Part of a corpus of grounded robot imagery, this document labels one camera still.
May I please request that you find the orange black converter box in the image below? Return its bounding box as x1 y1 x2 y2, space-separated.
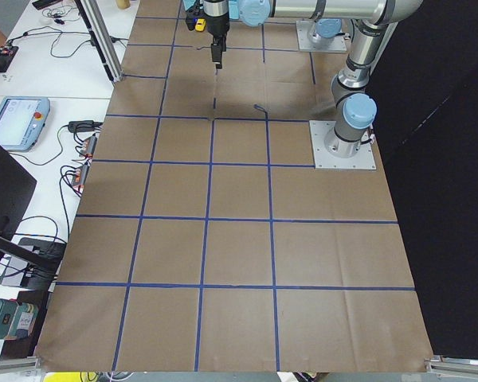
78 135 97 158

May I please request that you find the aluminium frame post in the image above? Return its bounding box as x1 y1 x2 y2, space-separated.
75 0 123 83

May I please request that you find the green box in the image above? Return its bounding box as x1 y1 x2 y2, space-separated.
0 299 39 341

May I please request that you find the brown paper table cover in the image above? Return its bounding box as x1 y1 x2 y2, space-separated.
36 1 432 372

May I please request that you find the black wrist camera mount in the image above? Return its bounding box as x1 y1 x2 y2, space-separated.
186 2 202 31

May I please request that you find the black power adapter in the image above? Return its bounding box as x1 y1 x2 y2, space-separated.
67 120 95 133

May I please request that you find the yellow beetle toy car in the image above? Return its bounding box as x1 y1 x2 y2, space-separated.
194 18 206 33

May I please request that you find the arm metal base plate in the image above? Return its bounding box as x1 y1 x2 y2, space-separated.
296 18 347 53
309 120 376 171

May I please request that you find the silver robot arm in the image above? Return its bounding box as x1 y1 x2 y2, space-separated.
191 0 391 69
324 1 421 158

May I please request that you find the black monitor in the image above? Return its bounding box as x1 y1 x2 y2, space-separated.
0 146 37 263

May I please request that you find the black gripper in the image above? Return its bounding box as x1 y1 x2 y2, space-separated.
205 0 229 69

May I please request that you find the blue teach pendant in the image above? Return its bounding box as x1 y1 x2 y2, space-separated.
0 95 51 152

